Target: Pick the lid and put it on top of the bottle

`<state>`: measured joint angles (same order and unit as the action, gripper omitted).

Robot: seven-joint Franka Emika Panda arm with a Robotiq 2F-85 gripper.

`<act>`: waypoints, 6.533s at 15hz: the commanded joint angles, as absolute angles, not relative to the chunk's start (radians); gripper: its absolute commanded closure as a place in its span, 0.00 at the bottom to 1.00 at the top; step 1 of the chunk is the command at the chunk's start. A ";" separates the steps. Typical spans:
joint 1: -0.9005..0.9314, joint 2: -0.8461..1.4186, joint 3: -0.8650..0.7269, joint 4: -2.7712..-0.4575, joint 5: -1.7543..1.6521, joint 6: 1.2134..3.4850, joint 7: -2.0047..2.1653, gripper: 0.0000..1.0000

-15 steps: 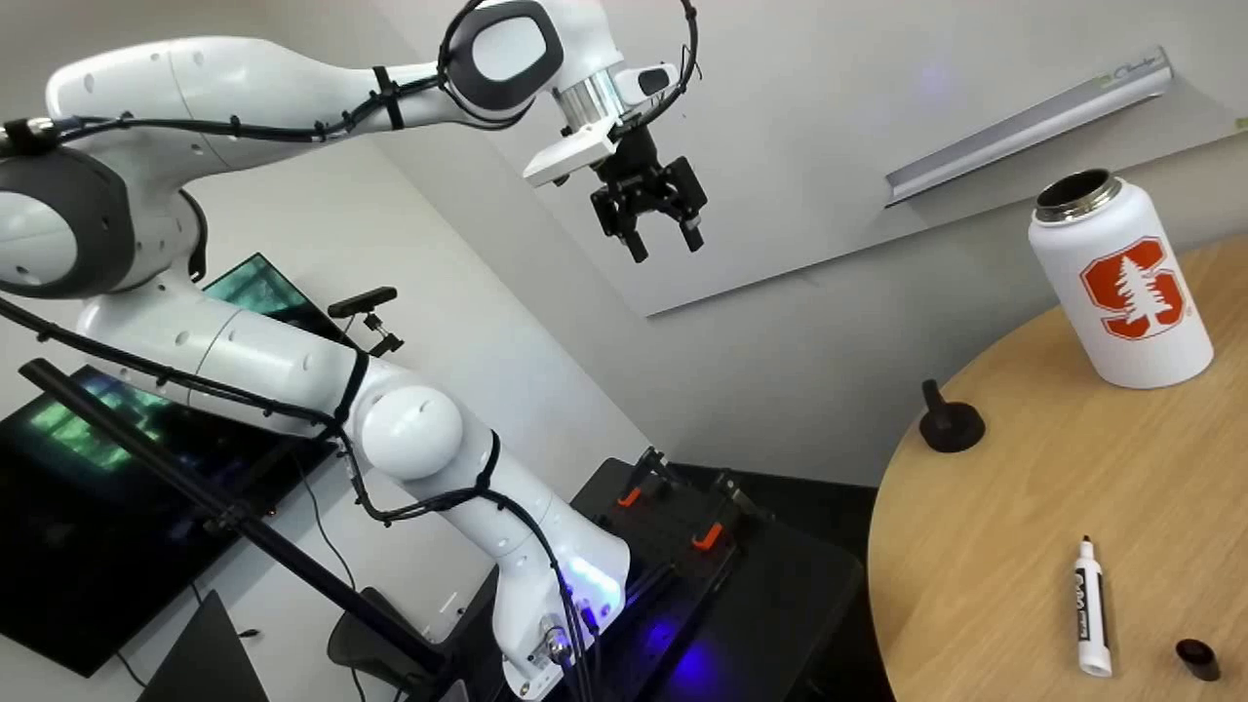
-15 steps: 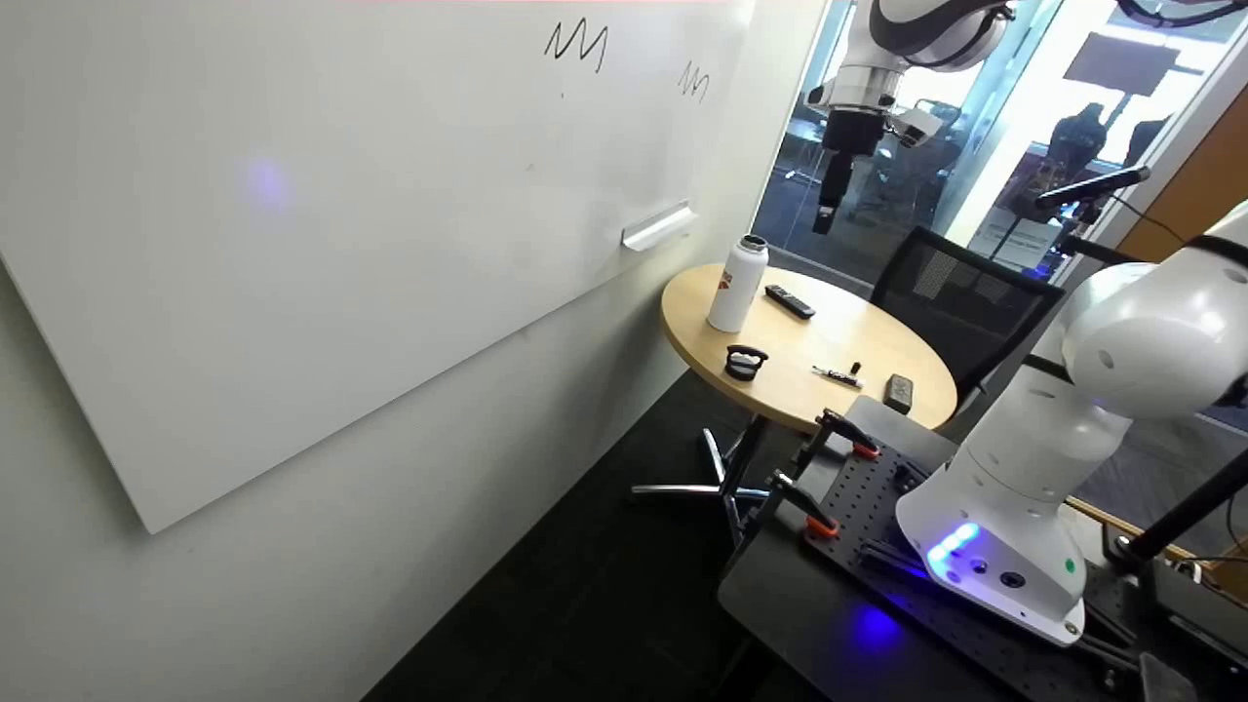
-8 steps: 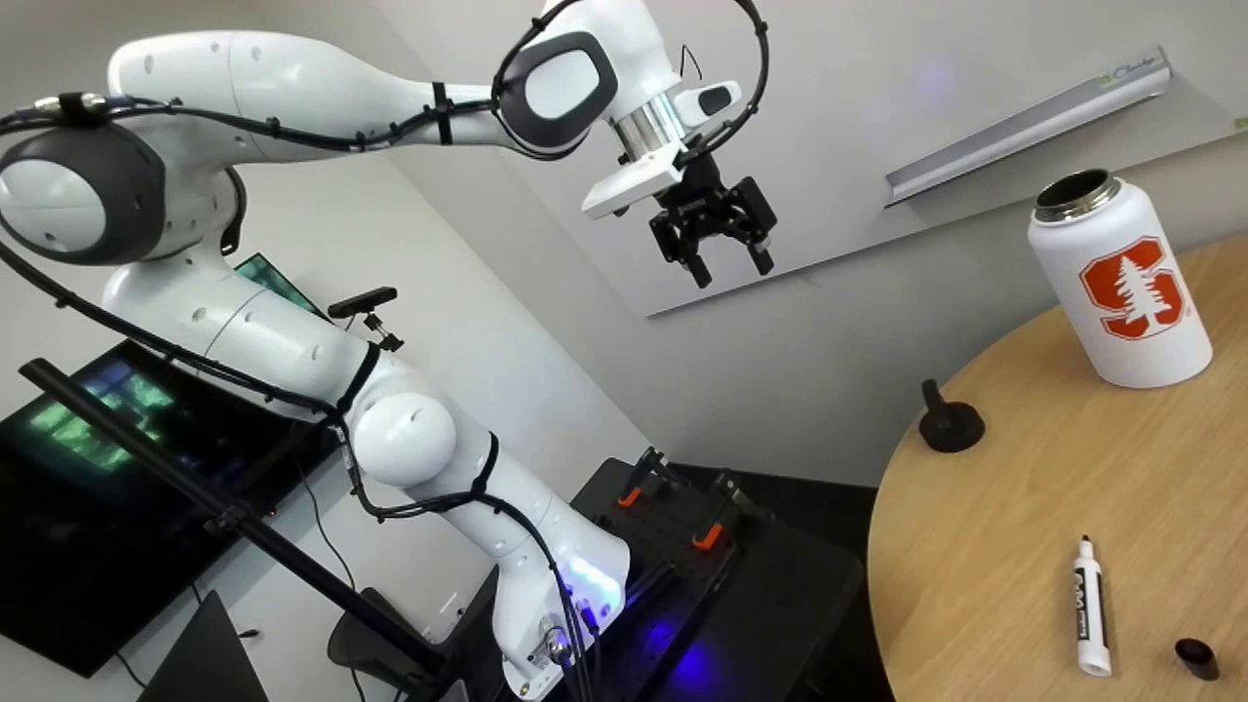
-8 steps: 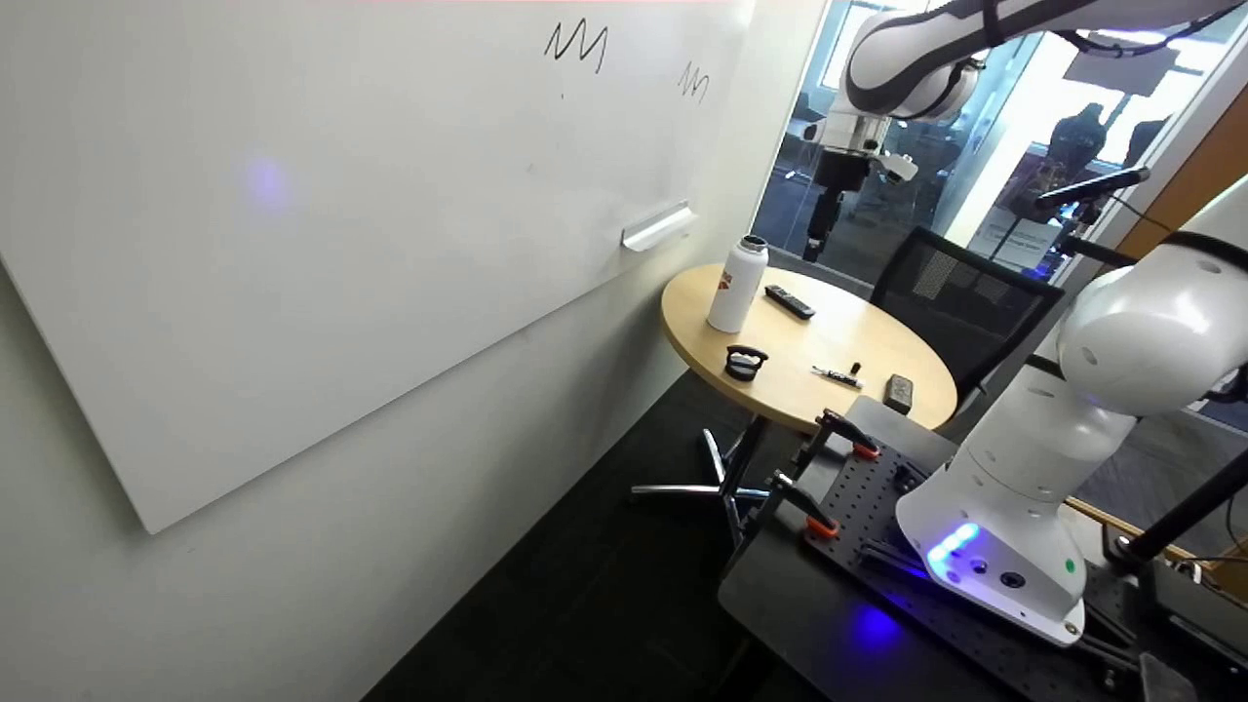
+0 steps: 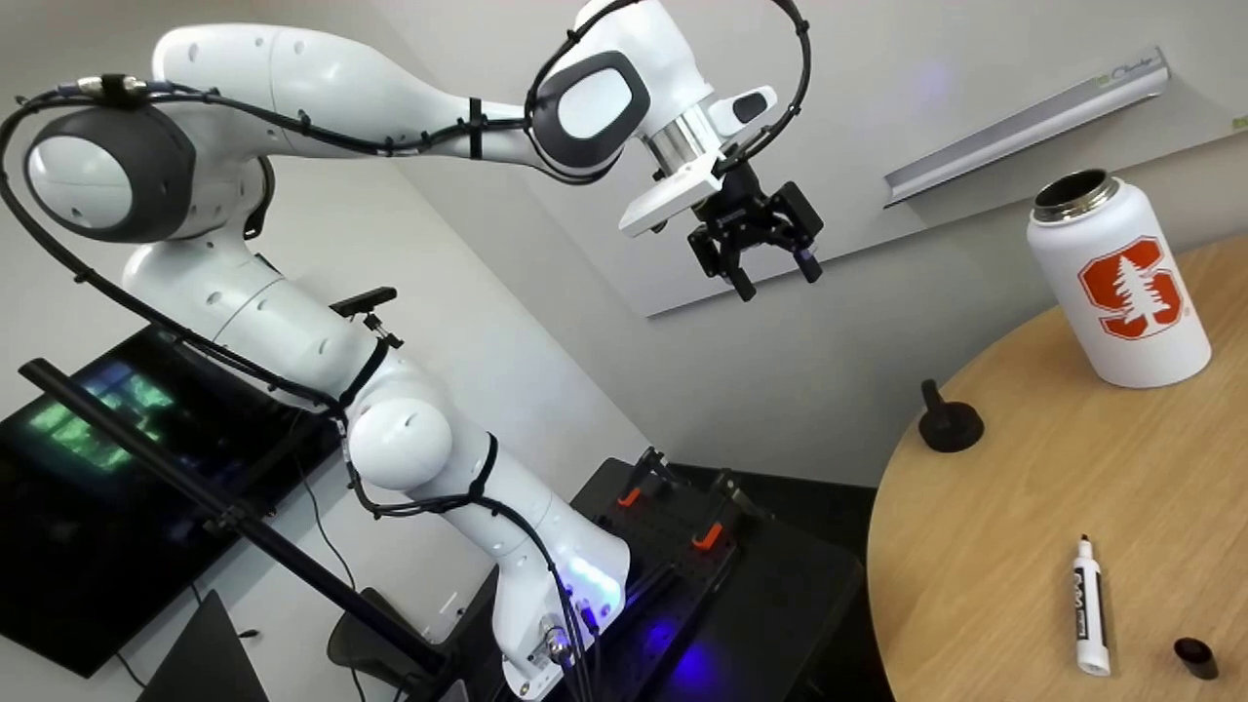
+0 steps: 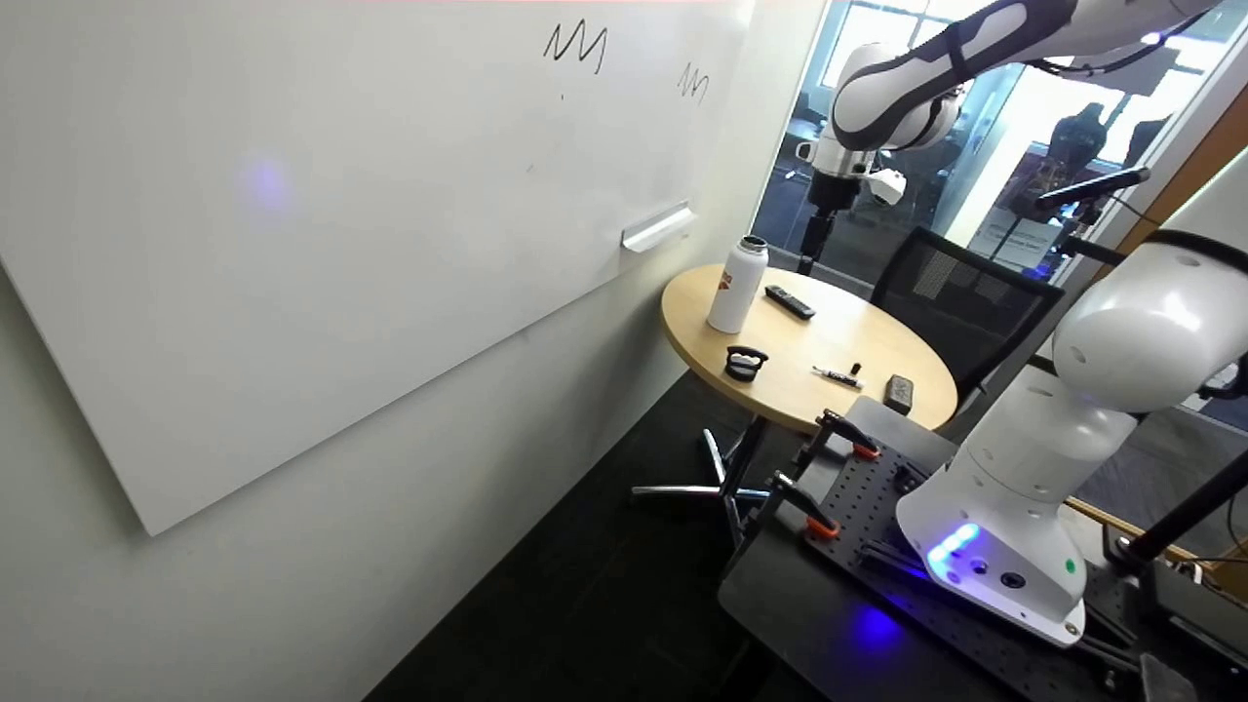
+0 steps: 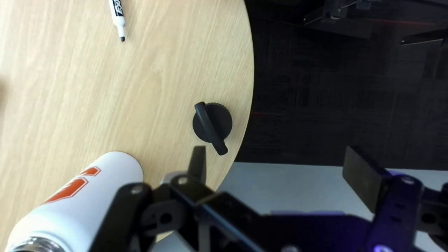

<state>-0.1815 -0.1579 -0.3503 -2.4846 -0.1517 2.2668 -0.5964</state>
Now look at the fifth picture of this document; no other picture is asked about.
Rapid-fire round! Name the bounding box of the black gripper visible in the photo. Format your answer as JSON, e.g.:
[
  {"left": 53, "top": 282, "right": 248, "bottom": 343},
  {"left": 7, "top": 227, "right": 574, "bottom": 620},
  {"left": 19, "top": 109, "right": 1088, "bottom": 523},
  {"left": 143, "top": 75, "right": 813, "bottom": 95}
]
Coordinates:
[{"left": 681, "top": 152, "right": 829, "bottom": 304}]

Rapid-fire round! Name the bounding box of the white bottle with red logo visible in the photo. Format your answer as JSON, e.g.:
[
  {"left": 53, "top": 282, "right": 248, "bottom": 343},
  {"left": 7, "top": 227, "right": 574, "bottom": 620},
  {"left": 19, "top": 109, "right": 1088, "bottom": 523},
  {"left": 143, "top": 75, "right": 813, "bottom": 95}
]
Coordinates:
[{"left": 1021, "top": 169, "right": 1218, "bottom": 395}]

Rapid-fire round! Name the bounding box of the black clamp with orange tip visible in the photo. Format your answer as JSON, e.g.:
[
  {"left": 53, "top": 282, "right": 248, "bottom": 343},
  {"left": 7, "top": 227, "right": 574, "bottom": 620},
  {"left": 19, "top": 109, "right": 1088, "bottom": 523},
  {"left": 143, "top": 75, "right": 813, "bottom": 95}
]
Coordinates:
[
  {"left": 681, "top": 472, "right": 773, "bottom": 559},
  {"left": 613, "top": 446, "right": 681, "bottom": 517}
]

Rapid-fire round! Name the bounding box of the white whiteboard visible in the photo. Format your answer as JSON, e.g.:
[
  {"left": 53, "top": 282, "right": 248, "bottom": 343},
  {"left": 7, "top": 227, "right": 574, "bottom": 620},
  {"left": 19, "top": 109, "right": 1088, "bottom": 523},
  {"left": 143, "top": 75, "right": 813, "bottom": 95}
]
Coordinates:
[{"left": 382, "top": 0, "right": 1248, "bottom": 324}]

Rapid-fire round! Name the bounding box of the white marker pen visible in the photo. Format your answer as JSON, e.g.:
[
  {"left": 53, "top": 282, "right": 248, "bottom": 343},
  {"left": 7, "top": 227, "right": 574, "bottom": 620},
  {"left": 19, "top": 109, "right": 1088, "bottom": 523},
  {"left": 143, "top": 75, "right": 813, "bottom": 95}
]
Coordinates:
[{"left": 1070, "top": 530, "right": 1115, "bottom": 684}]

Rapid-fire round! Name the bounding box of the black marker cap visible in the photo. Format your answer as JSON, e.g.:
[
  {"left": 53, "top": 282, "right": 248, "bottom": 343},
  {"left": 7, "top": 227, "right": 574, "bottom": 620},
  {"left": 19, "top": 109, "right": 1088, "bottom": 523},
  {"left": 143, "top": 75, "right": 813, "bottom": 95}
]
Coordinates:
[{"left": 1168, "top": 633, "right": 1224, "bottom": 684}]

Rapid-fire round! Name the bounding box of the black monitor screen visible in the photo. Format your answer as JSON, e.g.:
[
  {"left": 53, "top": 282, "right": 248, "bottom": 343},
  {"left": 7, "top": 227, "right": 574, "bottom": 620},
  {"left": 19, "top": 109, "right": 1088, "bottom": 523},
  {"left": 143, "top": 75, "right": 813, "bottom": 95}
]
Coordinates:
[{"left": 0, "top": 324, "right": 352, "bottom": 684}]

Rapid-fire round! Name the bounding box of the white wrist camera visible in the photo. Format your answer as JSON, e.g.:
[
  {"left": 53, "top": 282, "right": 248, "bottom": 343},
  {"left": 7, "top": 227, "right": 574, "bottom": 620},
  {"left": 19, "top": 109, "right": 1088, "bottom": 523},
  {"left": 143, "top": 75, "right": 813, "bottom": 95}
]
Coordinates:
[{"left": 617, "top": 164, "right": 726, "bottom": 242}]

